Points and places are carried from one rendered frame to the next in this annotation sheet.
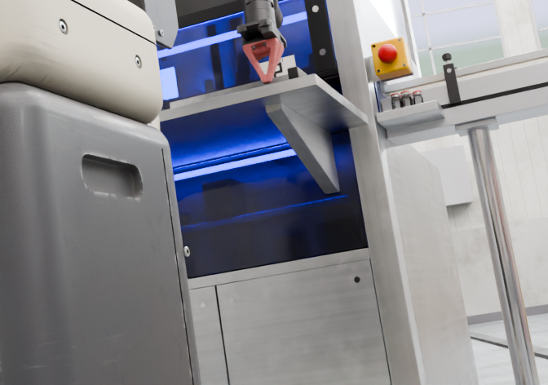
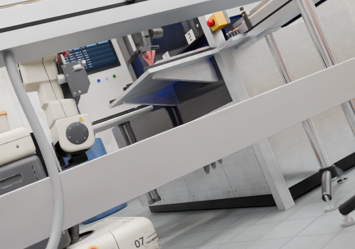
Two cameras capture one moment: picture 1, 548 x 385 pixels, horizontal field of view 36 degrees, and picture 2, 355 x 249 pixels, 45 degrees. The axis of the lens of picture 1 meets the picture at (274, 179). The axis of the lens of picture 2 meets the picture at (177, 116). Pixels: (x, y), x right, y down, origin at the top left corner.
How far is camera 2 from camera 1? 1.53 m
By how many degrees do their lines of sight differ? 45
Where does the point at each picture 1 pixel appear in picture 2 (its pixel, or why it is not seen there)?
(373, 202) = (228, 83)
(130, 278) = not seen: hidden behind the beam
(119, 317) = not seen: hidden behind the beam
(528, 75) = (268, 9)
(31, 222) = not seen: outside the picture
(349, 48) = (203, 21)
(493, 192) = (278, 62)
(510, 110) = (267, 27)
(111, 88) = (8, 159)
